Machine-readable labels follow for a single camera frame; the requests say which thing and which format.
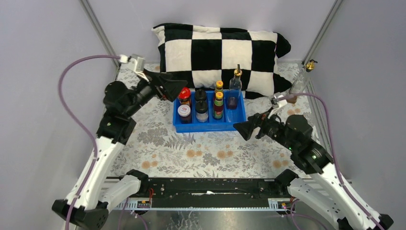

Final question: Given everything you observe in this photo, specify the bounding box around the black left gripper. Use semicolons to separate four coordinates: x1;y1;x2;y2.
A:
123;68;186;118

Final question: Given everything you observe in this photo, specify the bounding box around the gold top oil bottle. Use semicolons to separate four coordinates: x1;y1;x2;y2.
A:
226;64;242;110
289;59;318;94

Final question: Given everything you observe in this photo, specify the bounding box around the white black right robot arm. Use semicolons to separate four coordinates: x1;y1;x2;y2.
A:
233;113;394;230

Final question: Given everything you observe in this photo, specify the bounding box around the floral pattern table mat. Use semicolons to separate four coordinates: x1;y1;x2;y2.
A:
89;62;327;179

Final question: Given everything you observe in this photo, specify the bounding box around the yellow cap sauce bottle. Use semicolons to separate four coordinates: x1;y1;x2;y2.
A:
213;92;224;120
214;80;224;94

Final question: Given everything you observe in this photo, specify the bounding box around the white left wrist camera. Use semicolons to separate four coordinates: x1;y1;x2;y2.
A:
119;54;146;79

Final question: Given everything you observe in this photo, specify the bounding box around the black white checkered pillow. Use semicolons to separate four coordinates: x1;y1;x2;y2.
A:
152;23;292;99

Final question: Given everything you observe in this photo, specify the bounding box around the white lid sauce jar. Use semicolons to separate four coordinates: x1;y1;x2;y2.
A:
177;104;192;124

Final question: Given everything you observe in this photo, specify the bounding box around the black cap shaker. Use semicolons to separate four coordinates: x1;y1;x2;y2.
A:
194;89;207;102
195;101;209;123

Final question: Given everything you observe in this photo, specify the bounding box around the blue plastic divided bin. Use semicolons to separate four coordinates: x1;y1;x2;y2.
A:
172;91;247;133

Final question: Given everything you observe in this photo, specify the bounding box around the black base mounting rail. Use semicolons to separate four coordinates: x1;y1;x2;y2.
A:
130;177;291;209

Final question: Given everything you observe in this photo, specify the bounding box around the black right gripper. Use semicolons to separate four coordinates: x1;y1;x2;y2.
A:
232;106;297;151

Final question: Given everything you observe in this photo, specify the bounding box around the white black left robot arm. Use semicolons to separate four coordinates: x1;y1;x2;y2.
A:
52;70;187;230

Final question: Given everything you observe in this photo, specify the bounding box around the red lid sauce jar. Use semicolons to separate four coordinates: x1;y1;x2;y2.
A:
178;87;192;107

